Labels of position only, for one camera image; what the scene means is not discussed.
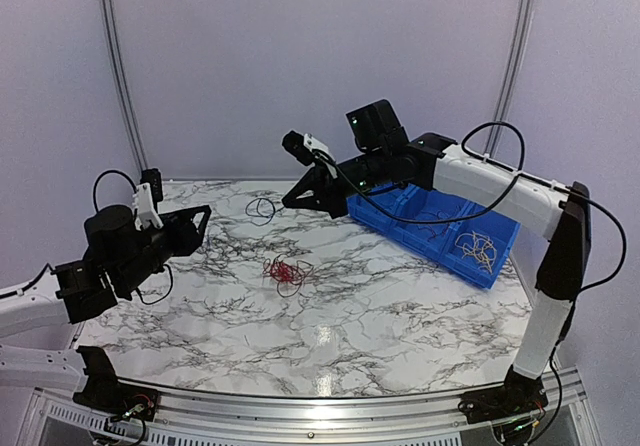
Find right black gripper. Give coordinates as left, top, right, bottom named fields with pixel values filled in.
left=283, top=147, right=391, bottom=219

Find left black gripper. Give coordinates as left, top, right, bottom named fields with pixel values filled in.
left=115, top=204, right=211, bottom=295

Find blue wire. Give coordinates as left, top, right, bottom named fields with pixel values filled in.
left=244, top=197, right=287, bottom=226

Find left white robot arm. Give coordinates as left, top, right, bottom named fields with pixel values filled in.
left=1, top=205, right=211, bottom=411

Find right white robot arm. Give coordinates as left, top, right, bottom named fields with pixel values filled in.
left=282, top=99, right=591, bottom=414

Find blue three-compartment bin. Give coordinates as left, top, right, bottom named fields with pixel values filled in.
left=347, top=186, right=520, bottom=289

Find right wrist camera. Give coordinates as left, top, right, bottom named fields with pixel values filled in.
left=282, top=131, right=338, bottom=179

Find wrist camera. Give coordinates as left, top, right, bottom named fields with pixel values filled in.
left=282, top=131, right=338, bottom=179
left=133, top=168, right=163, bottom=230

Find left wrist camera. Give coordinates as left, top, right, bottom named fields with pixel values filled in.
left=133, top=168, right=163, bottom=230

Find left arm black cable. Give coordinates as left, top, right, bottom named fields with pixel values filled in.
left=29, top=169, right=175, bottom=306

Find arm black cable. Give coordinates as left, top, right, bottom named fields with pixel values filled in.
left=29, top=169, right=175, bottom=306
left=319, top=122, right=629, bottom=420

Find yellow wires in bin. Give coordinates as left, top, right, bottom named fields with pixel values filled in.
left=454, top=230, right=499, bottom=273

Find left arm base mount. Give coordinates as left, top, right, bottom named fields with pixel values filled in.
left=72, top=346, right=159, bottom=421

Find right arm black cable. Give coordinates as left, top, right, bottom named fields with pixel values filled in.
left=319, top=122, right=629, bottom=420

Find aluminium front rail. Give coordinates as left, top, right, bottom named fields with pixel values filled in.
left=29, top=365, right=589, bottom=446

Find left aluminium frame post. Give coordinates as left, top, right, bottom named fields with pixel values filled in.
left=99, top=0, right=149, bottom=174

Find aluminium frame post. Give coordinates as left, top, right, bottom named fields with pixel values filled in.
left=487, top=0, right=537, bottom=140
left=99, top=0, right=149, bottom=174

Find right aluminium frame post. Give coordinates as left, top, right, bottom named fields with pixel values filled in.
left=487, top=0, right=537, bottom=140

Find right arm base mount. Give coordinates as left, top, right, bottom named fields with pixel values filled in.
left=458, top=381, right=548, bottom=424

